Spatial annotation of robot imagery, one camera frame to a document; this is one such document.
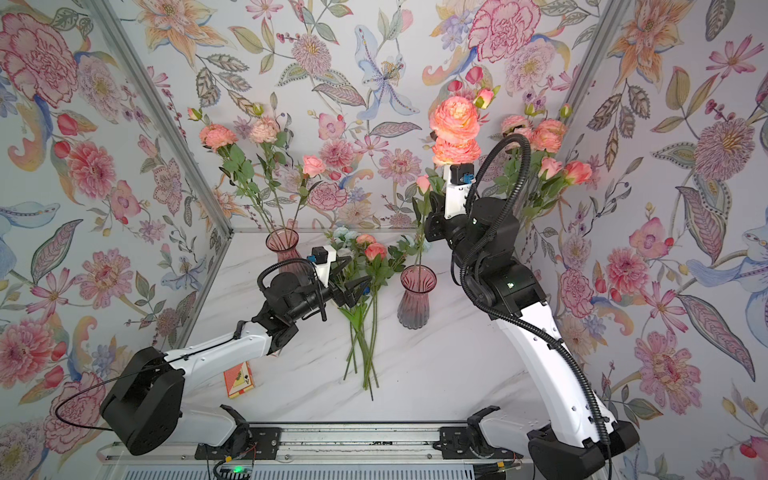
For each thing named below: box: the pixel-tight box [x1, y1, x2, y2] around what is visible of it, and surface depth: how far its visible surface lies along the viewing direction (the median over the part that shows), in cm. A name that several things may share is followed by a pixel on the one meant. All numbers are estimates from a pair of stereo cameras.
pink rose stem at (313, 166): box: [290, 155, 326, 229], surface depth 80 cm
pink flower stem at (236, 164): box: [187, 107, 271, 232], surface depth 81 cm
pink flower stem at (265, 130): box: [248, 116, 289, 229], surface depth 86 cm
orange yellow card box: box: [223, 361, 255, 399], surface depth 84 cm
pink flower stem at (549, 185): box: [522, 156, 563, 229], surface depth 79 cm
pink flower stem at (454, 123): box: [429, 86, 501, 166], surface depth 47 cm
